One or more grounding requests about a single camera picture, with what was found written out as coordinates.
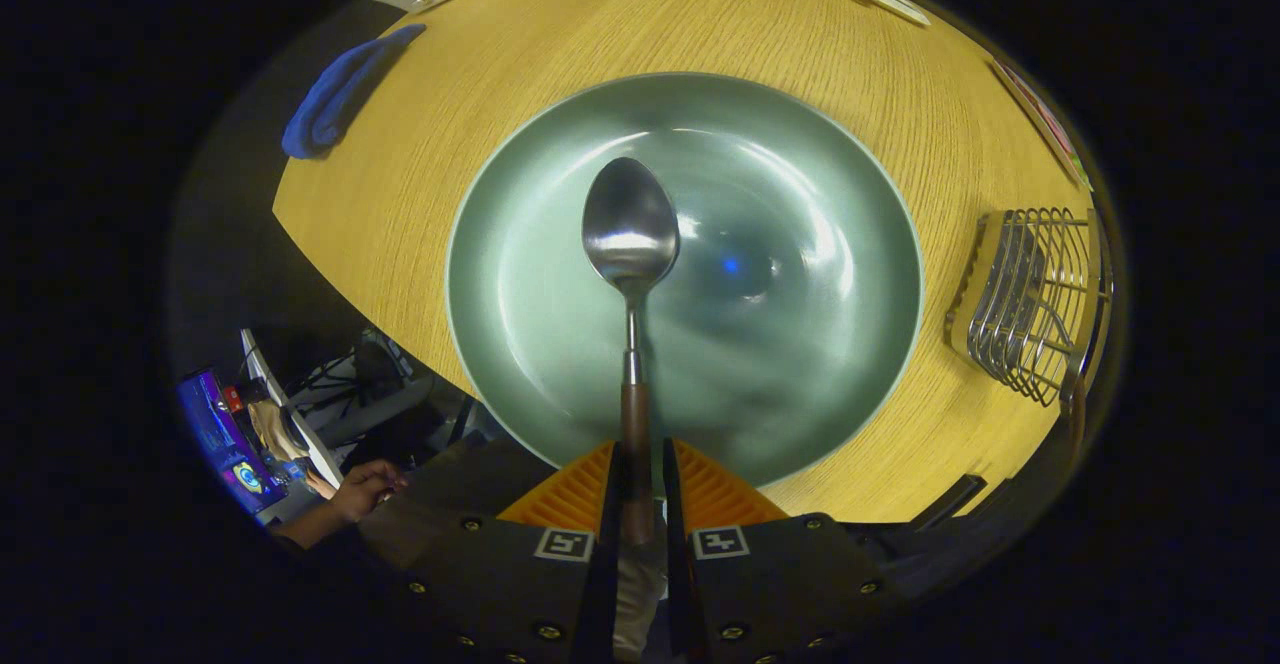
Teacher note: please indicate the white plate of food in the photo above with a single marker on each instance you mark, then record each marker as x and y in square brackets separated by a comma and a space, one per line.
[1045, 124]

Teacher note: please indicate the beige cloth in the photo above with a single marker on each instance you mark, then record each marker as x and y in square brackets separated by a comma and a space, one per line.
[272, 429]

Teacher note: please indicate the glowing computer monitor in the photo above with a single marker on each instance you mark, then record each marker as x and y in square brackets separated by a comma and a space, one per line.
[220, 439]

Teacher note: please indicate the blue cloth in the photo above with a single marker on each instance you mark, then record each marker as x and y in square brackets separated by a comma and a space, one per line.
[340, 94]

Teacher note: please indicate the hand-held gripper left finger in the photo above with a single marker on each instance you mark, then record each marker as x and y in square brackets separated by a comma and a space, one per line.
[500, 584]

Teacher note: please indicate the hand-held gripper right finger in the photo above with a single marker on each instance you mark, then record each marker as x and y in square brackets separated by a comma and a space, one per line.
[790, 584]

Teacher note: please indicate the green plate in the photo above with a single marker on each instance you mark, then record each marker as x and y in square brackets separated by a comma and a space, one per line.
[780, 364]

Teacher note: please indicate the black table frame bracket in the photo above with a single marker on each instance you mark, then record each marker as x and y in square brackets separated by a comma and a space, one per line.
[947, 500]

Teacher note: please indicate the white panel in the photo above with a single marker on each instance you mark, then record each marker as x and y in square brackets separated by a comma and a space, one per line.
[300, 424]

